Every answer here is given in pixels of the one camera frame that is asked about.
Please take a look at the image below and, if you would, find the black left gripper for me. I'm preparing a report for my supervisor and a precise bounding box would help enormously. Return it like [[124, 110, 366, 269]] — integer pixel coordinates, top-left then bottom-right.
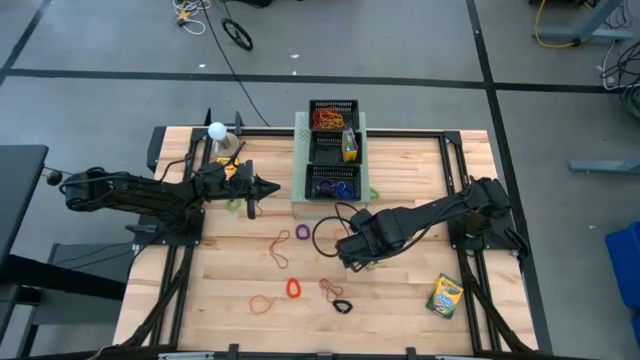
[[197, 160, 281, 221]]

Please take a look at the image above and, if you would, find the black slotted plastic basket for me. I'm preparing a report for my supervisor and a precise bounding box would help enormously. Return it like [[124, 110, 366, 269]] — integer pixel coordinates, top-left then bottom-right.
[[303, 163, 363, 203], [307, 98, 361, 132], [307, 129, 364, 166]]

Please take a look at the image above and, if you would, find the blue coil keychain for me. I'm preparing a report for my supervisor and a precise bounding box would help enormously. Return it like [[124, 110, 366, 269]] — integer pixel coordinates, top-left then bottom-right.
[[333, 180, 357, 201]]

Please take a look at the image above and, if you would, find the grey metal desk base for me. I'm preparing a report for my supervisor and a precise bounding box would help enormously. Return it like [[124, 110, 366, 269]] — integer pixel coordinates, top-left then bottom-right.
[[17, 242, 137, 359]]

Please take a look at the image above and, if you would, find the grey desk leg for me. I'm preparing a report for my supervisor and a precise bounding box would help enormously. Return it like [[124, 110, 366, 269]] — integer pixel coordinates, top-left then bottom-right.
[[537, 0, 634, 44]]

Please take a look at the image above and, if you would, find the green perforated metal shelf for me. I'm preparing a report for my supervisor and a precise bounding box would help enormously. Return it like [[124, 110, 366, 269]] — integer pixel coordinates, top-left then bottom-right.
[[291, 111, 372, 222]]

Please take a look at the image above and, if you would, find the white bulb table lamp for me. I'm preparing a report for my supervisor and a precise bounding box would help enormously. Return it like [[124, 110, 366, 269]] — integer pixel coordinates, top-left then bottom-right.
[[206, 121, 241, 158]]

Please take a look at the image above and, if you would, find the grey floor bar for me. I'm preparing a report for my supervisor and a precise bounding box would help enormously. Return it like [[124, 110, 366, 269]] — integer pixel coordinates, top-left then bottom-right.
[[568, 158, 640, 175]]

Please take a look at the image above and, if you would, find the blue plastic bin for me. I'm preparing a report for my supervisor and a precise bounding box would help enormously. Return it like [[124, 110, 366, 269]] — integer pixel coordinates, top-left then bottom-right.
[[604, 227, 640, 351]]

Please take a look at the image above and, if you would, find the long black cable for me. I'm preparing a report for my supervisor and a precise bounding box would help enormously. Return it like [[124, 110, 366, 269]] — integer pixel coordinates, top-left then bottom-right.
[[199, 0, 274, 129]]

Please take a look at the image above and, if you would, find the black aluminium table frame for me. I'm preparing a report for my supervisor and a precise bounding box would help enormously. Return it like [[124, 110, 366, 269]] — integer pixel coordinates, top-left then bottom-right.
[[112, 124, 554, 360]]

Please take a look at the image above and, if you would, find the black ring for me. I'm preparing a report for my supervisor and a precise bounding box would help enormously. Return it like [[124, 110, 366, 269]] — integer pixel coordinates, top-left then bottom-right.
[[221, 17, 255, 52]]

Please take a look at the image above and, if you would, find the silver metal bracket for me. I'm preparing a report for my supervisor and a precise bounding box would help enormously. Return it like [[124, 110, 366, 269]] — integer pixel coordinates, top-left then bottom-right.
[[158, 352, 216, 360]]

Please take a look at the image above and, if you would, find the white yellow cable bundle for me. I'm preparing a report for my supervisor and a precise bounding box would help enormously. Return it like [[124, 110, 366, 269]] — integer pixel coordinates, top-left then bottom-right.
[[172, 0, 214, 36]]

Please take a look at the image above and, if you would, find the yellow floor cable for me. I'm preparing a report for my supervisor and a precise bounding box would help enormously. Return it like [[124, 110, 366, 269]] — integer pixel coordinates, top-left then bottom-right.
[[533, 0, 581, 50]]

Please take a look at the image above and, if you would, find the black cable tangle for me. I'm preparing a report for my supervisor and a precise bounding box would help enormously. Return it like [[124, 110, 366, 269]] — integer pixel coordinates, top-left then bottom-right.
[[599, 42, 640, 121]]

